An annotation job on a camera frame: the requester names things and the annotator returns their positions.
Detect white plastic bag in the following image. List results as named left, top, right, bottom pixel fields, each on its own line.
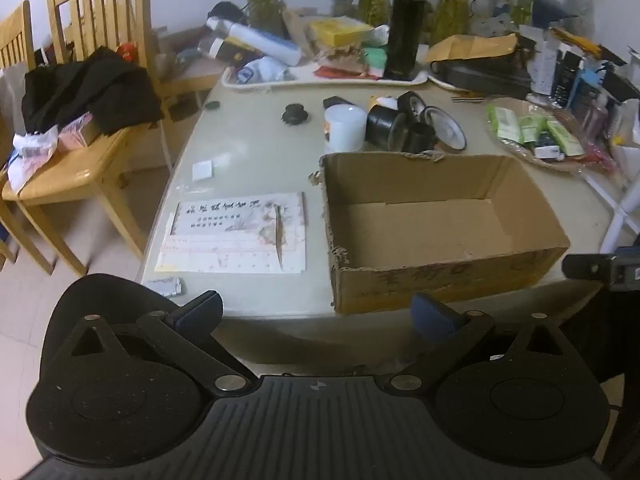
left=480, top=10, right=521, bottom=38

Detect white rod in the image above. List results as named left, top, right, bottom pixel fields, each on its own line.
left=599, top=180, right=640, bottom=256

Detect yellow box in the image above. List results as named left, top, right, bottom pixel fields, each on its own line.
left=310, top=17, right=373, bottom=48

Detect brown cardboard box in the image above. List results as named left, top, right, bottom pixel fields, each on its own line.
left=309, top=152, right=571, bottom=316

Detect white plastic wrapper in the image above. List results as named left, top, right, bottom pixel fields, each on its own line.
left=7, top=125, right=61, bottom=196

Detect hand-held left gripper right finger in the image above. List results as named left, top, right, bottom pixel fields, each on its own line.
left=376, top=294, right=566, bottom=392

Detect black knob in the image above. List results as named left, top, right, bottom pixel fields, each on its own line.
left=281, top=103, right=312, bottom=126

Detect black clothing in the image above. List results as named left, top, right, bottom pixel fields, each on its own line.
left=21, top=46, right=165, bottom=136

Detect blue carton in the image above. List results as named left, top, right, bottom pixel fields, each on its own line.
left=570, top=72, right=601, bottom=118

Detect white carton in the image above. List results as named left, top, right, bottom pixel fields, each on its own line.
left=530, top=37, right=558, bottom=96

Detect small silver foil packet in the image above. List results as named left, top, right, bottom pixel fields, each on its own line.
left=142, top=276, right=184, bottom=300

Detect black carton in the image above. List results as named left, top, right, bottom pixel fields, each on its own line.
left=552, top=52, right=583, bottom=108

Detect printed paper card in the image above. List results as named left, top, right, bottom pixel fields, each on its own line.
left=155, top=191, right=307, bottom=275

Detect yellow black tube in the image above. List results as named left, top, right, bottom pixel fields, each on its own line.
left=210, top=37, right=262, bottom=62

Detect pink box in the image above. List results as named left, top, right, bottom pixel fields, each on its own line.
left=57, top=112, right=101, bottom=151

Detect dark grey zip case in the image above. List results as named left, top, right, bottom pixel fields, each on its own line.
left=431, top=60, right=533, bottom=100

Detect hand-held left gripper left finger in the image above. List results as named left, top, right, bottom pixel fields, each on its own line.
left=64, top=291, right=251, bottom=396

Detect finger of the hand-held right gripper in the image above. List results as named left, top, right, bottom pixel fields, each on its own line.
left=561, top=254, right=613, bottom=282

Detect long white tray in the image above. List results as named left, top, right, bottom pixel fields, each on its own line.
left=222, top=62, right=430, bottom=92

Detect white blue spray bottle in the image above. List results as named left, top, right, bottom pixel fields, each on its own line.
left=207, top=16, right=303, bottom=66

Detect brown paper envelope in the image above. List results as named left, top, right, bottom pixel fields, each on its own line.
left=425, top=34, right=518, bottom=66

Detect green wet wipe packets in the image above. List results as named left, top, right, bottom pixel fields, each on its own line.
left=487, top=99, right=620, bottom=173

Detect brown paper shred bundle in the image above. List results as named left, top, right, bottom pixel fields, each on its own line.
left=320, top=45, right=368, bottom=68

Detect wooden chair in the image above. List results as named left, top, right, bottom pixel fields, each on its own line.
left=2, top=0, right=176, bottom=277
left=0, top=0, right=56, bottom=276

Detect green white box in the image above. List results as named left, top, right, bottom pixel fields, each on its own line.
left=361, top=47, right=389, bottom=78

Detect red packet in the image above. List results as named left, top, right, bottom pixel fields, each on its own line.
left=315, top=65, right=381, bottom=81

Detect green white wet wipes pack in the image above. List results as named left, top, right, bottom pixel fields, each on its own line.
left=487, top=105, right=523, bottom=143
left=547, top=119, right=585, bottom=157
left=520, top=115, right=551, bottom=147

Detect black thermos bottle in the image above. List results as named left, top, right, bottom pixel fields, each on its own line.
left=387, top=0, right=431, bottom=81

